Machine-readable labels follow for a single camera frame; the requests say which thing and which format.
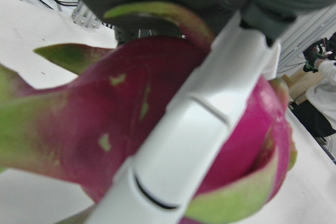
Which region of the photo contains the grey white left robot hand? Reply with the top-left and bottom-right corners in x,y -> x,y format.
61,0 -> 336,224

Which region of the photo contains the pink green dragon fruit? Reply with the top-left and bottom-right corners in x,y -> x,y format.
0,1 -> 299,224

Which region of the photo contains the brown cardboard box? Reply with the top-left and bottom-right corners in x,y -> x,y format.
282,68 -> 324,110

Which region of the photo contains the short aluminium profile piece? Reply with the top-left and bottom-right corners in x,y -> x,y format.
71,2 -> 102,29

